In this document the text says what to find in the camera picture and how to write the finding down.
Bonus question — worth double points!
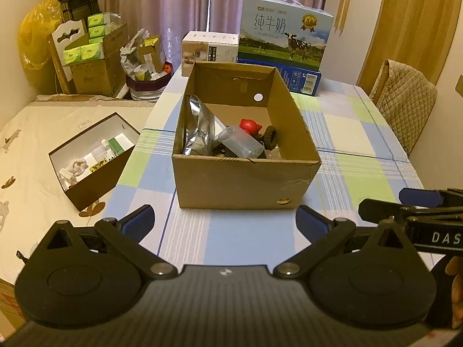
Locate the dark hexagonal gift box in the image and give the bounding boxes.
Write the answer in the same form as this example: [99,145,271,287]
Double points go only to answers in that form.
[126,72,170,93]

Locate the silver foil bag green top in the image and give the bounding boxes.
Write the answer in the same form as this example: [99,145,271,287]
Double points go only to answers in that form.
[183,95,227,156]

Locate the wooden door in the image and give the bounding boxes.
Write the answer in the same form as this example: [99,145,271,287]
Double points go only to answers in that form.
[356,0,458,87]

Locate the flat blue box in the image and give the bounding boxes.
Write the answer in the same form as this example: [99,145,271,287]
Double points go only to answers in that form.
[237,58,322,96]

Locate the small yellow-brown carton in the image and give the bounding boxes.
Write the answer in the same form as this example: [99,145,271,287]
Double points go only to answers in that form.
[137,35,163,75]

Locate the white appliance box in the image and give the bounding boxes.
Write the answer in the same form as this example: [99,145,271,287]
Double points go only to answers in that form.
[181,32,240,76]

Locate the crumpled grey plastic bag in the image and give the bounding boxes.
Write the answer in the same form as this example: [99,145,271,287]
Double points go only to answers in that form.
[120,29,149,76]

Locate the red toy figure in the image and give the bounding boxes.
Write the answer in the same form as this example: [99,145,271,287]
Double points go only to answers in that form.
[239,117,263,139]

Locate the brown cardboard box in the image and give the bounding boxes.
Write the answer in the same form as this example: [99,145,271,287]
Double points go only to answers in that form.
[172,61,322,210]

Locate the quilted beige chair cover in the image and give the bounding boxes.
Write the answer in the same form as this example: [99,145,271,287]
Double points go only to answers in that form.
[369,59,438,154]

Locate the mauve curtain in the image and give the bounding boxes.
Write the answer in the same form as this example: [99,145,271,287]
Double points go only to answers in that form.
[87,0,331,76]

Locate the yellow plastic bag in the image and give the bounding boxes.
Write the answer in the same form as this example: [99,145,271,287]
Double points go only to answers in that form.
[18,0,64,91]

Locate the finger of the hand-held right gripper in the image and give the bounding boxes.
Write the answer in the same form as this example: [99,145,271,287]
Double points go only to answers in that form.
[358,199,463,225]
[399,188,463,205]

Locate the dark brown shoe box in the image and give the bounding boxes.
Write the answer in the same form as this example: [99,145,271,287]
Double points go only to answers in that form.
[49,113,141,212]

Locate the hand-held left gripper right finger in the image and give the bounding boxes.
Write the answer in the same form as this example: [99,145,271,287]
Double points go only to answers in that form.
[273,204,409,279]

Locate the person's right hand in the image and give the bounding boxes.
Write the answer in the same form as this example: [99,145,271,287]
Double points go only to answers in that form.
[446,256,463,311]

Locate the wooden wall strips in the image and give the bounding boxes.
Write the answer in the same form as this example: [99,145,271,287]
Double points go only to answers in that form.
[335,0,351,37]

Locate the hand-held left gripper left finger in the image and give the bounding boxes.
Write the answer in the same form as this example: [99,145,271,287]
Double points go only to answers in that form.
[41,204,178,280]

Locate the cardboard box with tissue packs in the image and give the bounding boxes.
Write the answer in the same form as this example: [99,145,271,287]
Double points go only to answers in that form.
[87,12,129,91]

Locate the cow print milk carton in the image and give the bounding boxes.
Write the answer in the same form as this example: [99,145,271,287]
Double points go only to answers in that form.
[238,0,333,71]

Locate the small green box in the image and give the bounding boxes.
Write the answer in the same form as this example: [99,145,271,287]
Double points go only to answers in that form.
[108,137,125,158]

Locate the clear plastic cup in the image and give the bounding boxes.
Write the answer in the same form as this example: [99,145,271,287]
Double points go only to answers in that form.
[217,125,264,159]

